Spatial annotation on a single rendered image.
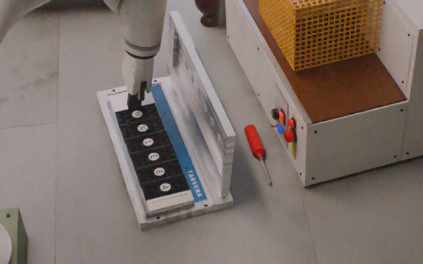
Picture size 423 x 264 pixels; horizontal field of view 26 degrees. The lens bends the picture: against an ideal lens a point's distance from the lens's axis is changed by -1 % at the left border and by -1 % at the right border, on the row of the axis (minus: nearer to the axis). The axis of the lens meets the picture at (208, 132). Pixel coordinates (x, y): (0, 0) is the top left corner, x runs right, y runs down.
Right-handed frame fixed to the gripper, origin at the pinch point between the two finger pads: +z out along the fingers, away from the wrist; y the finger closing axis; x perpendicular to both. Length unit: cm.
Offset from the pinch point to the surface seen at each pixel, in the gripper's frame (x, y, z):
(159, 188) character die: -1.1, 27.8, 1.8
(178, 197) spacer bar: 2.3, 31.4, 1.2
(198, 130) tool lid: 9.8, 17.7, -5.1
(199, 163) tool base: 9.5, 22.6, 0.5
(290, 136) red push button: 25.7, 30.1, -12.5
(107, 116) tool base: -6.4, 0.5, 3.9
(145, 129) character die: 0.5, 8.9, 1.4
